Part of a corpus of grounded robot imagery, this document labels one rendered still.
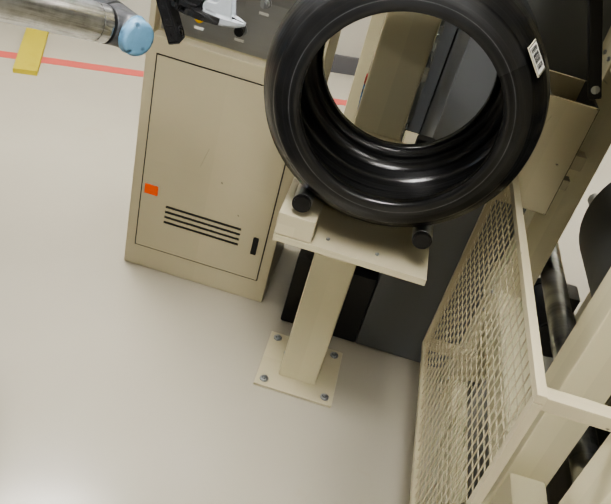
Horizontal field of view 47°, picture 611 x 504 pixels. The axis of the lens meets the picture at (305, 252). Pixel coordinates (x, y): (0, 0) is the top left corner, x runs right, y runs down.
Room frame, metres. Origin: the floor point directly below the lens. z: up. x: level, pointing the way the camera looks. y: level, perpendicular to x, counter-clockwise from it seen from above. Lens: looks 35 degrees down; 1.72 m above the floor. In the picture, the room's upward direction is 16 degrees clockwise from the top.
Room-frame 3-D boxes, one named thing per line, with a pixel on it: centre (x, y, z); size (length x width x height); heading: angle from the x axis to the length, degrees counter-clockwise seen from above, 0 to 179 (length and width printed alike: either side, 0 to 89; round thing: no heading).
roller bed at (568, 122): (1.74, -0.49, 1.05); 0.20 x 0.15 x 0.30; 178
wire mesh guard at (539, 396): (1.29, -0.43, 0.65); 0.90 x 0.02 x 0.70; 178
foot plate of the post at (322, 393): (1.79, -0.09, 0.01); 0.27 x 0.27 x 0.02; 88
